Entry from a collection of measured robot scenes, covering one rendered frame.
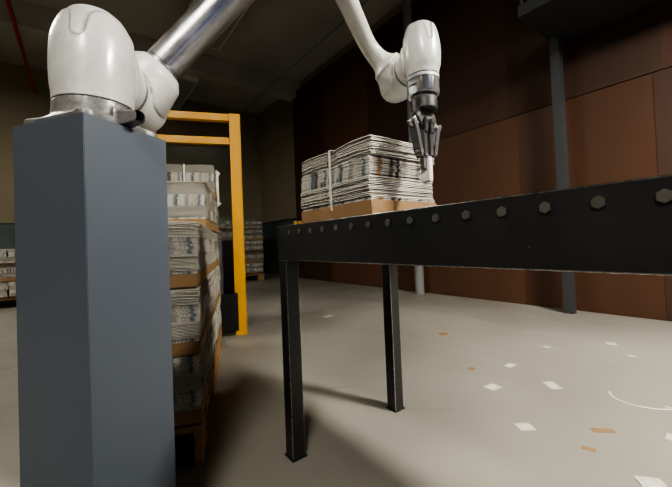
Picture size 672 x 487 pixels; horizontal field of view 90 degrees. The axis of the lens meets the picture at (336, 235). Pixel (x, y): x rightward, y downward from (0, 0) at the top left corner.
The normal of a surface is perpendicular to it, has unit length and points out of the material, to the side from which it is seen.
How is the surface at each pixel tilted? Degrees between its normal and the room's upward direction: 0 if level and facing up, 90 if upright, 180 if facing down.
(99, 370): 90
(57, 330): 90
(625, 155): 90
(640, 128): 90
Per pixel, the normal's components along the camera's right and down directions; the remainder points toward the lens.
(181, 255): 0.29, -0.03
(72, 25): 0.11, -0.29
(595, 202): -0.80, 0.02
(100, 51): 0.72, -0.07
